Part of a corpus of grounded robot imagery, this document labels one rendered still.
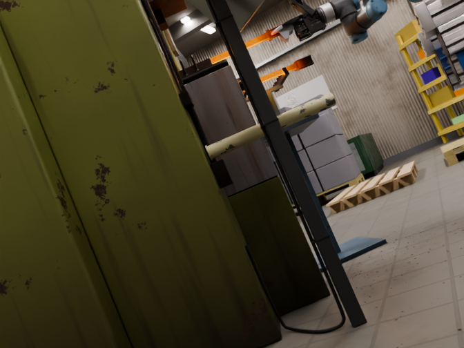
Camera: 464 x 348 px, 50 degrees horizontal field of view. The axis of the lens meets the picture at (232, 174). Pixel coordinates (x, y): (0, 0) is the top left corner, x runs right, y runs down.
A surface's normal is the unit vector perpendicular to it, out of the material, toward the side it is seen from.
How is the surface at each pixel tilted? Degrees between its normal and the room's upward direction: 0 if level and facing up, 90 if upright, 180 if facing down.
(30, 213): 90
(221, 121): 90
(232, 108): 90
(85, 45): 90
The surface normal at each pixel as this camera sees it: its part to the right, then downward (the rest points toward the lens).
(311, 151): -0.32, 0.07
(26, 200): -0.06, -0.04
